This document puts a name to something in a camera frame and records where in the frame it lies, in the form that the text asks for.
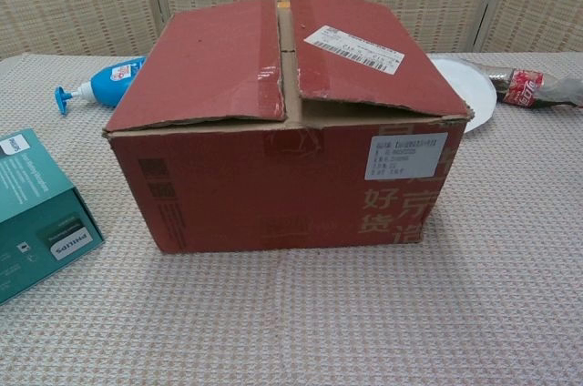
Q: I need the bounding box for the blue pump lotion bottle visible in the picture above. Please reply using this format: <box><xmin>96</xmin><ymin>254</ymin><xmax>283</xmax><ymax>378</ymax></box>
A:
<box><xmin>54</xmin><ymin>56</ymin><xmax>148</xmax><ymax>117</ymax></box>

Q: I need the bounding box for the white round plate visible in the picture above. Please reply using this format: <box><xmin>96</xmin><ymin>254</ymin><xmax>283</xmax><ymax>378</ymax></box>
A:
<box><xmin>427</xmin><ymin>54</ymin><xmax>498</xmax><ymax>134</ymax></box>

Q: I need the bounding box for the red cardboard shipping box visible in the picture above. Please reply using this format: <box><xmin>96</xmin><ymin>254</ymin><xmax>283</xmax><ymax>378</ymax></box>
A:
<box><xmin>100</xmin><ymin>0</ymin><xmax>475</xmax><ymax>254</ymax></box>

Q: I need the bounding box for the teal Philips product carton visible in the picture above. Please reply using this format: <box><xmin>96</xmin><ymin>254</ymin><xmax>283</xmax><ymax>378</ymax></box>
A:
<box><xmin>0</xmin><ymin>127</ymin><xmax>106</xmax><ymax>306</ymax></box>

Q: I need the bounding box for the bamboo folding screen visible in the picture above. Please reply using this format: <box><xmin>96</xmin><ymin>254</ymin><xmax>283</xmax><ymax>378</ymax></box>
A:
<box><xmin>0</xmin><ymin>0</ymin><xmax>583</xmax><ymax>60</ymax></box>

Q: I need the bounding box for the crushed cola plastic bottle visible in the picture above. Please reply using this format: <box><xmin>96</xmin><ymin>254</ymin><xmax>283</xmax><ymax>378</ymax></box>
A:
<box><xmin>459</xmin><ymin>57</ymin><xmax>583</xmax><ymax>109</ymax></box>

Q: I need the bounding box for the beige woven tablecloth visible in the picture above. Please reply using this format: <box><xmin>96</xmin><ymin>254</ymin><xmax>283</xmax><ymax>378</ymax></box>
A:
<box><xmin>0</xmin><ymin>51</ymin><xmax>583</xmax><ymax>386</ymax></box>

